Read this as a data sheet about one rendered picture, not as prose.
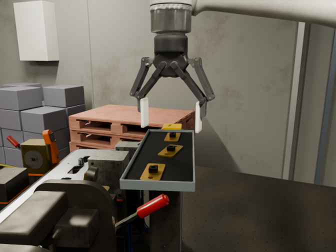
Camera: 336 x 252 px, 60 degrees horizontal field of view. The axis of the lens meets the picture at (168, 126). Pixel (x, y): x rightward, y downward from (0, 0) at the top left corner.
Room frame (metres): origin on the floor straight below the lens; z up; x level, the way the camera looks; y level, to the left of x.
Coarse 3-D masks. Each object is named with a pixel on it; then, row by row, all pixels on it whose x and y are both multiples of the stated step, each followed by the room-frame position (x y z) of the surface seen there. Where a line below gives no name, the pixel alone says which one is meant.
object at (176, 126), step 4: (164, 124) 0.94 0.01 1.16; (168, 124) 0.94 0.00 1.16; (172, 124) 0.94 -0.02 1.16; (176, 124) 0.94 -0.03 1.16; (180, 124) 0.94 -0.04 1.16; (164, 128) 0.90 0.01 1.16; (168, 128) 0.90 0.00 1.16; (172, 128) 0.90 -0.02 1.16; (176, 128) 0.90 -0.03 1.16; (180, 128) 0.90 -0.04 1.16
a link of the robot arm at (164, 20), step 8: (152, 8) 0.64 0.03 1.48; (160, 8) 0.63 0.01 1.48; (168, 8) 0.62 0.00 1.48; (176, 8) 0.63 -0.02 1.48; (184, 8) 0.63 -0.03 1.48; (152, 16) 0.65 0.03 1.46; (160, 16) 0.63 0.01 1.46; (168, 16) 0.63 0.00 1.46; (176, 16) 0.63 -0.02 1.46; (184, 16) 0.64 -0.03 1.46; (152, 24) 0.65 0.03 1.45; (160, 24) 0.63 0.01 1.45; (168, 24) 0.63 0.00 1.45; (176, 24) 0.63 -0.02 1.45; (184, 24) 0.64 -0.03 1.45; (152, 32) 0.67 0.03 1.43; (160, 32) 0.65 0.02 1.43; (168, 32) 0.64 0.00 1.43; (176, 32) 0.64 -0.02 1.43; (184, 32) 0.66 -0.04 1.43
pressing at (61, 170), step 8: (72, 152) 1.12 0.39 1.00; (80, 152) 1.12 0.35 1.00; (88, 152) 1.12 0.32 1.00; (64, 160) 1.02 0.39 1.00; (72, 160) 1.02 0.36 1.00; (56, 168) 0.95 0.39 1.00; (64, 168) 0.95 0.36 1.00; (72, 168) 0.95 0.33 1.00; (48, 176) 0.88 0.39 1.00; (56, 176) 0.88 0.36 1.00; (64, 176) 0.88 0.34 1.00; (72, 176) 0.88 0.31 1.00; (80, 176) 0.88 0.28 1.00; (32, 184) 0.83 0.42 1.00; (24, 192) 0.77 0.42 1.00; (32, 192) 0.77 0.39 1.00; (16, 200) 0.72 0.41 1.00; (24, 200) 0.72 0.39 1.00; (8, 208) 0.68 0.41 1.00; (0, 216) 0.64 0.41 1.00
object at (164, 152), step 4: (172, 144) 0.71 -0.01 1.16; (164, 148) 0.68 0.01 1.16; (168, 148) 0.66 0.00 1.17; (172, 148) 0.66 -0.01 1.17; (176, 148) 0.68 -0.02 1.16; (180, 148) 0.68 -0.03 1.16; (160, 152) 0.65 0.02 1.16; (164, 152) 0.65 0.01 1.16; (168, 152) 0.65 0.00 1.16; (172, 152) 0.65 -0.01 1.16; (176, 152) 0.65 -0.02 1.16; (164, 156) 0.63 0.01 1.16; (168, 156) 0.63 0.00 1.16; (172, 156) 0.63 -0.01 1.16
